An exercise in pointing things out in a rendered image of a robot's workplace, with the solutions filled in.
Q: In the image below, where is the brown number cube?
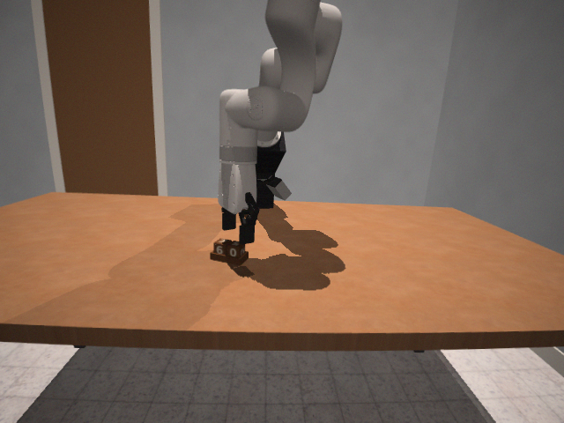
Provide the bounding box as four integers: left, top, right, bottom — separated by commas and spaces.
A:
214, 238, 232, 256
227, 241, 245, 257

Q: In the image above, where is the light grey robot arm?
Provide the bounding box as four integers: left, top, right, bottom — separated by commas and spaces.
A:
219, 0, 342, 162

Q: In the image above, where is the brown wooden tray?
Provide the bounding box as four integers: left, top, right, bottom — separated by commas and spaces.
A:
210, 250, 249, 265

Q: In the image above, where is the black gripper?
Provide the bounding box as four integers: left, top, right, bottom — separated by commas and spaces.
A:
218, 160, 259, 245

